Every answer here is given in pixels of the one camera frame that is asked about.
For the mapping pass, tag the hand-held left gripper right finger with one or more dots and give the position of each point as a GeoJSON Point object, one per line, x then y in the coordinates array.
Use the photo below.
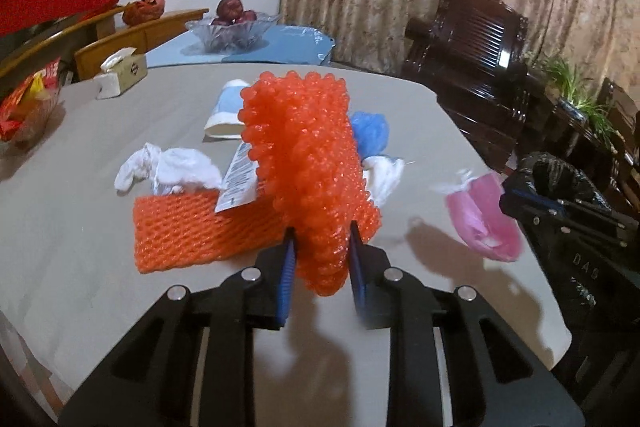
{"type": "Point", "coordinates": [357, 278]}

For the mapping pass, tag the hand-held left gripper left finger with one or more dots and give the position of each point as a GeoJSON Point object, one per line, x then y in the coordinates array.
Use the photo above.
{"type": "Point", "coordinates": [287, 268]}

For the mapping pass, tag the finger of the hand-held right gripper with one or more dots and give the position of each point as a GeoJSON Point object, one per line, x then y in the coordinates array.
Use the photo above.
{"type": "Point", "coordinates": [550, 222]}
{"type": "Point", "coordinates": [530, 200]}

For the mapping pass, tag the black trash bag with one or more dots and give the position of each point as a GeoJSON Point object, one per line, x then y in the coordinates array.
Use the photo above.
{"type": "Point", "coordinates": [555, 174]}

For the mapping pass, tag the pink plastic bag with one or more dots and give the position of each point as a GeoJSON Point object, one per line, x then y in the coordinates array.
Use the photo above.
{"type": "Point", "coordinates": [475, 212]}

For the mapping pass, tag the knobbly orange foam net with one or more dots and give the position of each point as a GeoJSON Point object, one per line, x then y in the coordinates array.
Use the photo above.
{"type": "Point", "coordinates": [305, 157]}

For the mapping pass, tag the dark wooden side table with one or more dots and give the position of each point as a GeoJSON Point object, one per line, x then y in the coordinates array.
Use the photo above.
{"type": "Point", "coordinates": [540, 127]}

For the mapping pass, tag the white plastic bag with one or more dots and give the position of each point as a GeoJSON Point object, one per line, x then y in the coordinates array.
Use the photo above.
{"type": "Point", "coordinates": [387, 177]}

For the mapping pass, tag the flat orange foam net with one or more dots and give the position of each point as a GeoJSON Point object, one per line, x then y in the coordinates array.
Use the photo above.
{"type": "Point", "coordinates": [190, 227]}

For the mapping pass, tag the green potted plant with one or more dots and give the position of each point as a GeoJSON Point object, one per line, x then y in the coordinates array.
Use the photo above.
{"type": "Point", "coordinates": [575, 92]}

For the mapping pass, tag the dark wooden chair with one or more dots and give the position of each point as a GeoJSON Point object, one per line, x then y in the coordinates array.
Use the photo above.
{"type": "Point", "coordinates": [620, 107]}

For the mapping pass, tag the blue plastic bag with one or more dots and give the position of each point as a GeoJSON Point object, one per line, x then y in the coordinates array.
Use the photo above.
{"type": "Point", "coordinates": [371, 132]}

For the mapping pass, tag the crumpled white tissue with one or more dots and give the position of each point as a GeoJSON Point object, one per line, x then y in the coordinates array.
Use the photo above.
{"type": "Point", "coordinates": [175, 167]}

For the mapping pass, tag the blue and white paper cup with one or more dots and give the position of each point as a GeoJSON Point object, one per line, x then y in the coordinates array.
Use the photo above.
{"type": "Point", "coordinates": [225, 107]}

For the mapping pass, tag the dark wooden armchair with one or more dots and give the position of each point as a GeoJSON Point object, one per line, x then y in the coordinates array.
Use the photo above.
{"type": "Point", "coordinates": [470, 37]}

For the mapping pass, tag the blue table mat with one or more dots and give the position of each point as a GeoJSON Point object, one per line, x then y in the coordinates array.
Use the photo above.
{"type": "Point", "coordinates": [290, 47]}

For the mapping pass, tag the glass fruit bowl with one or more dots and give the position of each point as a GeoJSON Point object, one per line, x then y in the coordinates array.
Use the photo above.
{"type": "Point", "coordinates": [230, 37]}

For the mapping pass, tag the beige tissue box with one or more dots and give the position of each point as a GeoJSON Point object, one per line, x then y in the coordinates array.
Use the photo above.
{"type": "Point", "coordinates": [127, 74]}

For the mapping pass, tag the small dark red fruit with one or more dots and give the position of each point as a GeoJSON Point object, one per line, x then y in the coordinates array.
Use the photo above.
{"type": "Point", "coordinates": [248, 15]}
{"type": "Point", "coordinates": [219, 22]}

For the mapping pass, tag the large dark red fruit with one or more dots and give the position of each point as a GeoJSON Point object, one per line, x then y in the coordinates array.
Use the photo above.
{"type": "Point", "coordinates": [229, 8]}

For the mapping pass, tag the light wooden chair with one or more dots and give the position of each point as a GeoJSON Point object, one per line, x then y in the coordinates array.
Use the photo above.
{"type": "Point", "coordinates": [130, 42]}
{"type": "Point", "coordinates": [30, 49]}

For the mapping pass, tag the clear snack basket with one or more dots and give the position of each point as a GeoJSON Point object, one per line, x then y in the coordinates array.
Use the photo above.
{"type": "Point", "coordinates": [40, 122]}

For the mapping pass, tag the orange plastic bag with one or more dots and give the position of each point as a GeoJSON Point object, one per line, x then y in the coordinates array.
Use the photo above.
{"type": "Point", "coordinates": [144, 11]}

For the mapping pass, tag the red snack packets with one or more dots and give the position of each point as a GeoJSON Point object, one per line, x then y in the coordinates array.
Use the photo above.
{"type": "Point", "coordinates": [22, 102]}

